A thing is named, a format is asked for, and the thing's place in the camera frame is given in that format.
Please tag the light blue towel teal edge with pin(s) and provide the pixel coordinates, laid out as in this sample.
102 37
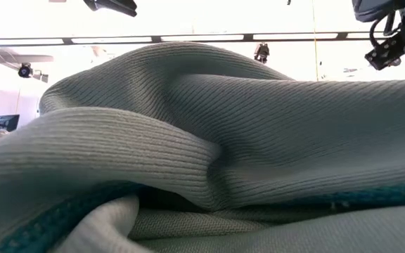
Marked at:
258 123

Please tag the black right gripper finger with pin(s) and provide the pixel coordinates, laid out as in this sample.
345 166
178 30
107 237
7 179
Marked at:
374 8

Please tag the dark hanging device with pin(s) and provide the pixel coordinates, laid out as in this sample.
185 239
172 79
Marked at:
262 52

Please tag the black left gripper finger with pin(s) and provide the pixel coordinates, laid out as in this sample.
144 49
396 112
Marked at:
118 5

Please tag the black monitor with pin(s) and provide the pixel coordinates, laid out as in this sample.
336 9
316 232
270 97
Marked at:
5 122

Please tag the white waffle towel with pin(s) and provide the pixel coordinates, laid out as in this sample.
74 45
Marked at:
100 225

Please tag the light blue microfiber towel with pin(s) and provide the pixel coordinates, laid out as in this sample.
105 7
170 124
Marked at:
294 232

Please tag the black horizontal rail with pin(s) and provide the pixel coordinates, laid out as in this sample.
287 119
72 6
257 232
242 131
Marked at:
248 36

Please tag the black camera on mount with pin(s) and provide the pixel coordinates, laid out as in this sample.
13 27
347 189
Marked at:
25 71

